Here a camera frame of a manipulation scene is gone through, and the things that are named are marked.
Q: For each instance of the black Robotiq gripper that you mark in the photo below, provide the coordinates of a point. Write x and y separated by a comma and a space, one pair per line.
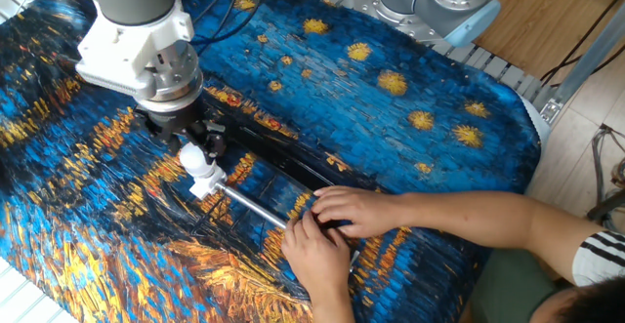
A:
168, 118

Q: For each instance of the black C-clamp with silver screw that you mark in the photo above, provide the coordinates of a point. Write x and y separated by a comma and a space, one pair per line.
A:
273, 157

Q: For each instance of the person's right forearm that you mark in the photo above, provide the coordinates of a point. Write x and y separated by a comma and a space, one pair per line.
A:
488, 220

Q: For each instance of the person's left forearm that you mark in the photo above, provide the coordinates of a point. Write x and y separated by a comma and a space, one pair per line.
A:
332, 310

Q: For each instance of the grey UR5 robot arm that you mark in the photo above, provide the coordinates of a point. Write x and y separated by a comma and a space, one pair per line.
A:
141, 35

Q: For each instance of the person's left hand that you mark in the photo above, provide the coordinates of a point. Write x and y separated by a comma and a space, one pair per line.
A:
315, 259

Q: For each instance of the person's right hand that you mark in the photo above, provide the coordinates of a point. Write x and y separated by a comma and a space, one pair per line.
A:
366, 211

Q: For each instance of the white plug socket adapter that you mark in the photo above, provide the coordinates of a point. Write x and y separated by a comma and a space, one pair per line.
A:
207, 184

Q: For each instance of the starry night print tablecloth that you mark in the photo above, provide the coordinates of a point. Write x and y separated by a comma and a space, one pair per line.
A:
342, 118

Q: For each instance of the green trousers leg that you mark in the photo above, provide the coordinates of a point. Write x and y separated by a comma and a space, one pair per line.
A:
508, 289

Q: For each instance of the white shirt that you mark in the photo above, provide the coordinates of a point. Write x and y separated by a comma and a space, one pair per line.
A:
600, 259

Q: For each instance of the person's head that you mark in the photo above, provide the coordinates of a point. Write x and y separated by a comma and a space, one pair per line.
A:
586, 303

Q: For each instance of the aluminium frame beam with bracket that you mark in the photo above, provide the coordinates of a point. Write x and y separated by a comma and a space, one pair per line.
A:
586, 64

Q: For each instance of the dark chair leg frame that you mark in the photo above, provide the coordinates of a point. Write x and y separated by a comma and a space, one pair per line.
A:
605, 210

